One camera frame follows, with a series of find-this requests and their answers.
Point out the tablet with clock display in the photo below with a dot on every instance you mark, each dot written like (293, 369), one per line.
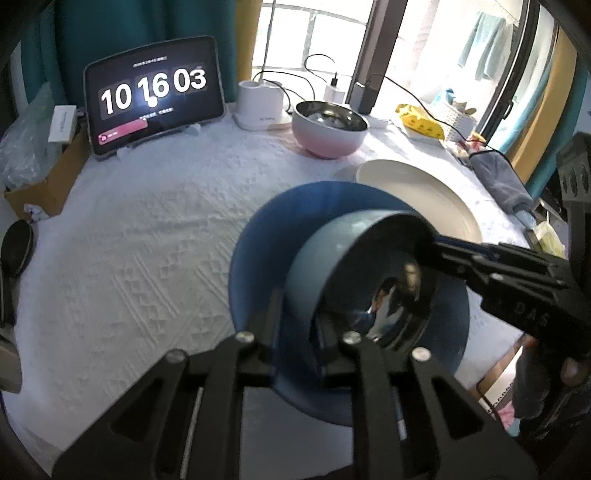
(152, 92)

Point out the person's right hand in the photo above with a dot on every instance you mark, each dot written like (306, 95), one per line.
(572, 371)

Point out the yellow packet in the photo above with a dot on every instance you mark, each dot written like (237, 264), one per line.
(418, 122)

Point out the cardboard box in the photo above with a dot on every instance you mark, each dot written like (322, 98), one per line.
(51, 184)

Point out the cream plate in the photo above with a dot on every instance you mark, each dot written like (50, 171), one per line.
(415, 189)

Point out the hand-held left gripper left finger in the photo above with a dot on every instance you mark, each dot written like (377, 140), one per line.
(240, 350)

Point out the small white box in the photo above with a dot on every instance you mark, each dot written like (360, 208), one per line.
(62, 124)

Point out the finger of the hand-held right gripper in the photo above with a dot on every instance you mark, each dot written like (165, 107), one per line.
(475, 249)
(489, 274)

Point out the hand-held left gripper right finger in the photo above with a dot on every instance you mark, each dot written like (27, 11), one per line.
(364, 369)

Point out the pink steel-lined bowl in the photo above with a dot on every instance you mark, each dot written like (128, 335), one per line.
(328, 143)

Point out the white desk lamp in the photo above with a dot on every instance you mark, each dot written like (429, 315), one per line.
(261, 104)

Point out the stainless steel tumbler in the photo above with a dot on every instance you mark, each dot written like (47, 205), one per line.
(9, 364)

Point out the teal curtain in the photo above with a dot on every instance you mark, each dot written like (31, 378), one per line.
(115, 23)
(551, 180)

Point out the light blue steel-lined bowl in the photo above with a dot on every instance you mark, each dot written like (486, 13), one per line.
(314, 258)

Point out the crumpled white wrapper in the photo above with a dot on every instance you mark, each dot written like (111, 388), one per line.
(34, 212)

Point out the teal hanging towel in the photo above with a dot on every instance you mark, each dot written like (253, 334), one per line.
(485, 46)

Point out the black power bank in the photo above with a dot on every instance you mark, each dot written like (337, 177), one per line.
(364, 94)

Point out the white charger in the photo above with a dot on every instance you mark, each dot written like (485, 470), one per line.
(333, 94)

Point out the white woven basket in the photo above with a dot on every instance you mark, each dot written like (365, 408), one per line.
(455, 117)

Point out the grey towel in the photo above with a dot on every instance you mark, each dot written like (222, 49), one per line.
(501, 177)

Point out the pale yellow tissue pack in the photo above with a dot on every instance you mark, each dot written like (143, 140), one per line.
(549, 235)

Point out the yellow curtain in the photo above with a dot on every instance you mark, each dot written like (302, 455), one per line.
(247, 27)
(549, 92)

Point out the dark sliding door frame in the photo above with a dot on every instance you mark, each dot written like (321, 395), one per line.
(381, 46)

